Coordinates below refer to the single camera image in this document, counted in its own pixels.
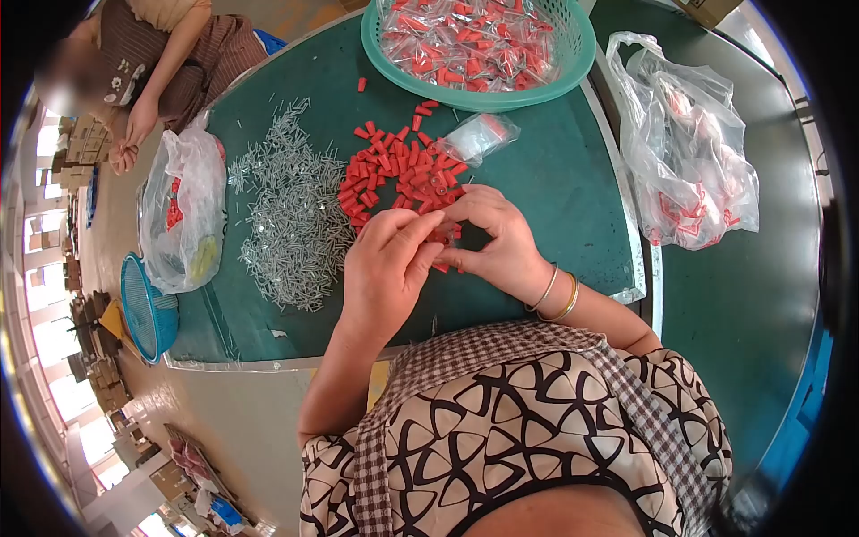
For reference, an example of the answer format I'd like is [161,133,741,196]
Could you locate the person's left fingers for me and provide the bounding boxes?
[366,209,447,252]

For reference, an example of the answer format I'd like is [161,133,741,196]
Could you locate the person's left hand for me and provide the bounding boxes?
[339,209,447,338]

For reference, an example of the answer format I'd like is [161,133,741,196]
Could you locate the pile of red wall anchors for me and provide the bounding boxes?
[337,100,471,232]

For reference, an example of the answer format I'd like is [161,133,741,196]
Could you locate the green table mat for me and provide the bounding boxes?
[164,7,649,367]

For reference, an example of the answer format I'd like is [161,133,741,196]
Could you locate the pile of silver screws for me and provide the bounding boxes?
[227,97,357,314]

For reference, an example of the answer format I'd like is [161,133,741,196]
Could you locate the green plastic basket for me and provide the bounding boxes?
[360,0,597,114]

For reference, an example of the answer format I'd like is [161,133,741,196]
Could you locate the heap of clear anchor packets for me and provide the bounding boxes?
[376,0,562,94]

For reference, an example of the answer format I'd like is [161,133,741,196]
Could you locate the cardboard box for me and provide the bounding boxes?
[673,0,743,30]

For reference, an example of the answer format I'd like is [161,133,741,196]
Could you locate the blue plastic basket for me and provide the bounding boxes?
[120,252,181,365]

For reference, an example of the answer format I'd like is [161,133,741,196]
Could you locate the clear bag with red contents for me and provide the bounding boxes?
[137,119,229,295]

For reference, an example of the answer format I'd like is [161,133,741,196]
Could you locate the clear bag with red print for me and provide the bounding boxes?
[605,31,762,252]

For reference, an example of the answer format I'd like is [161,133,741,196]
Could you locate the small clear plastic packet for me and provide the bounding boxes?
[434,113,522,169]

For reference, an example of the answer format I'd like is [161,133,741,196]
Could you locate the person's body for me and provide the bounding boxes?
[298,321,734,537]

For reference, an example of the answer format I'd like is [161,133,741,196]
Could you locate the person's right fingers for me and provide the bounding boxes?
[440,184,512,232]

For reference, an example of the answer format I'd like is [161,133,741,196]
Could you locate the stack of cartons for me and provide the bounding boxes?
[67,289,135,417]
[52,114,115,196]

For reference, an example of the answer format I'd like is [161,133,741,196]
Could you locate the person's right thumb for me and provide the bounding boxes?
[435,246,501,275]

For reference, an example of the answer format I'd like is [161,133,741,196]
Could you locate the person's right hand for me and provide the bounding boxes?
[435,184,555,307]

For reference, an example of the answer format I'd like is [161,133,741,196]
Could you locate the person's left thumb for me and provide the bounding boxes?
[403,240,445,288]

